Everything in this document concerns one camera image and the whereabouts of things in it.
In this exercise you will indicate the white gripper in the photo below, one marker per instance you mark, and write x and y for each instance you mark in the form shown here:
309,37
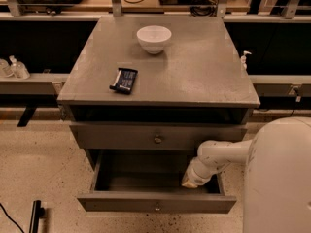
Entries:
195,176

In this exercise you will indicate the clear plastic bottle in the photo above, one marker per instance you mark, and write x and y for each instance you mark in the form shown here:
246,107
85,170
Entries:
19,69
5,69

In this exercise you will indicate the small pump bottle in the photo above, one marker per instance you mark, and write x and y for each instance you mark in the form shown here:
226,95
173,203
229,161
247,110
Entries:
243,58

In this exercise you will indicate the grey drawer cabinet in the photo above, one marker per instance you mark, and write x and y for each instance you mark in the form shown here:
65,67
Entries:
196,79

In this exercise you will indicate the white ceramic bowl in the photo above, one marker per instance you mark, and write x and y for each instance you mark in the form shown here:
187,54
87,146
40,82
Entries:
153,38

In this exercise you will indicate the black bracket leg left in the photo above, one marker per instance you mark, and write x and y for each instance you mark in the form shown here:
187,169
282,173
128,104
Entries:
26,115

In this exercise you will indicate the black stand foot left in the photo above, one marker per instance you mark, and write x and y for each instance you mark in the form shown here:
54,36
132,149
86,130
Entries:
37,213

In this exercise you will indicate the grey drawer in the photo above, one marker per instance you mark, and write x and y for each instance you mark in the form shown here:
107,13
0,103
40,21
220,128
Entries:
150,181
151,136

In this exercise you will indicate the grey top drawer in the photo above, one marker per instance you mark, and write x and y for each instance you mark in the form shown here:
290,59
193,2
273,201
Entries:
151,136

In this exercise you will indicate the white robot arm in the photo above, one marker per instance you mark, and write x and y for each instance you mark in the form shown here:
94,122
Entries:
277,179

